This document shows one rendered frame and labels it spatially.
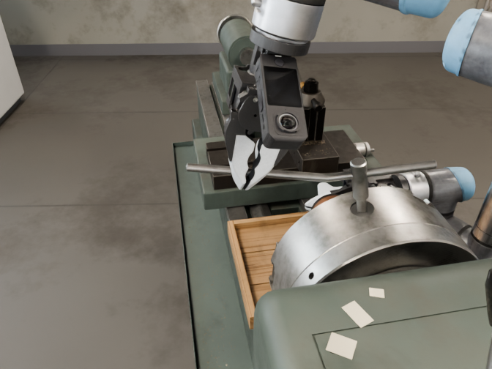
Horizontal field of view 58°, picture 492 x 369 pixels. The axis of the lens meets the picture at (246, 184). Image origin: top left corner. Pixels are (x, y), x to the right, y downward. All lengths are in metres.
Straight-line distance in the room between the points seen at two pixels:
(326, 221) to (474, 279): 0.21
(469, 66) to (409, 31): 4.27
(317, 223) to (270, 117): 0.24
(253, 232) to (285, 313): 0.65
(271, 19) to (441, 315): 0.36
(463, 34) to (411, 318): 0.54
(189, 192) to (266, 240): 0.79
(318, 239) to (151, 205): 2.09
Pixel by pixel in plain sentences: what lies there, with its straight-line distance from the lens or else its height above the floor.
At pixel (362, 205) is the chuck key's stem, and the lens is 0.66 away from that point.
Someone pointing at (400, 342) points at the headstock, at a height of 1.26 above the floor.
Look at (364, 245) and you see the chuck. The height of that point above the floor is 1.23.
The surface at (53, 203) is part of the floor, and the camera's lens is 2.88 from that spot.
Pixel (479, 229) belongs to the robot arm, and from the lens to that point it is 0.99.
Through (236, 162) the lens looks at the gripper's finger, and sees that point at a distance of 0.58.
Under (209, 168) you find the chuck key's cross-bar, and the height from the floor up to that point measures 1.30.
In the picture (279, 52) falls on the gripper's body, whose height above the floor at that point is 1.47.
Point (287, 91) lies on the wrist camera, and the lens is 0.51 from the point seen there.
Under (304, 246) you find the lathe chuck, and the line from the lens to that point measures 0.67.
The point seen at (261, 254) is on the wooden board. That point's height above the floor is 0.89.
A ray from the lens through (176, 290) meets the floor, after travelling 2.19.
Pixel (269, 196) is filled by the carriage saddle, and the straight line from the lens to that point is 1.24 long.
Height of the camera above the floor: 1.64
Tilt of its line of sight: 36 degrees down
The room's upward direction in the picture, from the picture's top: straight up
